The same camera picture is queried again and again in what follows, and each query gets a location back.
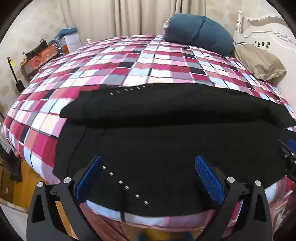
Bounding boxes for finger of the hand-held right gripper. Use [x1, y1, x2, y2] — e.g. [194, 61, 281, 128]
[277, 139, 296, 181]

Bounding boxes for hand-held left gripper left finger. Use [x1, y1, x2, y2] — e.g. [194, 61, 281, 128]
[26, 155, 104, 241]

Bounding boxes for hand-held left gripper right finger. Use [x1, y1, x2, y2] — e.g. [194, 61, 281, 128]
[195, 155, 271, 241]

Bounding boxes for black pants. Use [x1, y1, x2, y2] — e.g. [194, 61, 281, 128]
[53, 84, 296, 219]

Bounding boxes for tan pillow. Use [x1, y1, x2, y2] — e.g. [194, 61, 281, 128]
[233, 44, 287, 81]

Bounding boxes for black handheld device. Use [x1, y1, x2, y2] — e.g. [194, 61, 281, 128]
[7, 57, 25, 93]

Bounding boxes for checkered bedspread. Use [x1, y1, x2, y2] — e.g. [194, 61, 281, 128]
[2, 35, 295, 232]

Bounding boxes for orange black bag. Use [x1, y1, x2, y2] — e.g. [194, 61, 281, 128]
[20, 39, 66, 80]

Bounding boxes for white carved headboard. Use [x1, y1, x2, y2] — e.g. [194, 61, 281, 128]
[232, 10, 296, 93]

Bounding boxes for white cardboard box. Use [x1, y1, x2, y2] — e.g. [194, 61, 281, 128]
[62, 34, 82, 53]

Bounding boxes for blue cloth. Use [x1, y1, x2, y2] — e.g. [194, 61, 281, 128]
[54, 28, 78, 41]

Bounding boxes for blue pillow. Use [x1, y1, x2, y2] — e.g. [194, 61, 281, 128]
[163, 13, 234, 55]

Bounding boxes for beige curtain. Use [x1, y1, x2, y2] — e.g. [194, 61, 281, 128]
[61, 0, 206, 44]

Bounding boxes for black frame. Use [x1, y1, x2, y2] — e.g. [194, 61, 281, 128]
[0, 137, 22, 183]

